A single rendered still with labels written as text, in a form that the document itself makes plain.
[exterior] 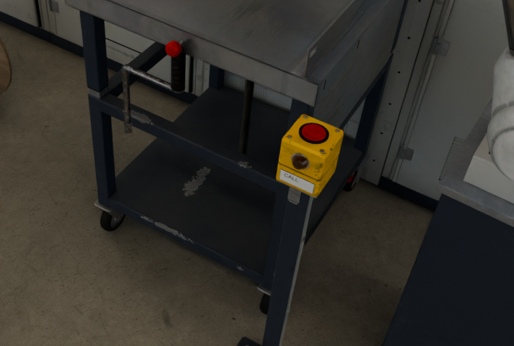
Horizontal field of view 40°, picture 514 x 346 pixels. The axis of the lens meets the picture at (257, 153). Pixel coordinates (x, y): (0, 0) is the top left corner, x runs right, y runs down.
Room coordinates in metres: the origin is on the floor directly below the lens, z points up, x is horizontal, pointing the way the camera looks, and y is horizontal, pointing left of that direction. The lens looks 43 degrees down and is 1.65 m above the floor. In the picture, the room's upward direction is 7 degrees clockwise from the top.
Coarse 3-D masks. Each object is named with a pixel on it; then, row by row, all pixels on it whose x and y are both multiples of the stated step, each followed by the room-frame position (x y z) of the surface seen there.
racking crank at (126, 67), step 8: (184, 48) 1.17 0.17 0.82; (184, 56) 1.16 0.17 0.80; (176, 64) 1.15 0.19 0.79; (184, 64) 1.16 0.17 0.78; (128, 72) 1.22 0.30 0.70; (136, 72) 1.21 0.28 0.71; (144, 72) 1.21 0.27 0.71; (176, 72) 1.16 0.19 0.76; (184, 72) 1.16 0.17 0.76; (128, 80) 1.23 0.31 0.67; (152, 80) 1.19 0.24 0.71; (160, 80) 1.19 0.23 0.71; (176, 80) 1.15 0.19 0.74; (184, 80) 1.17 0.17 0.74; (128, 88) 1.22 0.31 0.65; (168, 88) 1.17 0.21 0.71; (176, 88) 1.15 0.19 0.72; (184, 88) 1.17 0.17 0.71; (128, 96) 1.22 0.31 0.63; (128, 104) 1.22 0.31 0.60; (128, 112) 1.22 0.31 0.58; (128, 120) 1.22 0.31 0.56; (128, 128) 1.22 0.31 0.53
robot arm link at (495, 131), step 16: (512, 0) 0.90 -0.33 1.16; (512, 16) 0.90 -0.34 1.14; (512, 32) 0.89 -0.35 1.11; (512, 48) 0.89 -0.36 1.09; (496, 64) 0.90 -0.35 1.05; (512, 64) 0.87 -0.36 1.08; (496, 80) 0.88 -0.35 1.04; (512, 80) 0.85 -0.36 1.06; (496, 96) 0.86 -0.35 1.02; (512, 96) 0.84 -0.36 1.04; (496, 112) 0.85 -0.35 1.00; (512, 112) 0.81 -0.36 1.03; (496, 128) 0.81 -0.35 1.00; (512, 128) 0.79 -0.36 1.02; (496, 144) 0.79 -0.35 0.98; (512, 144) 0.78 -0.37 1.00; (496, 160) 0.79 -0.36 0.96; (512, 160) 0.78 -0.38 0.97; (512, 176) 0.77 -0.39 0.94
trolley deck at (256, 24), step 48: (96, 0) 1.28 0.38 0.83; (144, 0) 1.28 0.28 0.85; (192, 0) 1.31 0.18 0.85; (240, 0) 1.33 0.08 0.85; (288, 0) 1.36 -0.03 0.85; (336, 0) 1.38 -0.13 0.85; (384, 0) 1.41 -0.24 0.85; (192, 48) 1.18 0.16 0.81; (240, 48) 1.15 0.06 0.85; (288, 48) 1.17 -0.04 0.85; (336, 48) 1.19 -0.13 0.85; (288, 96) 1.09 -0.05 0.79
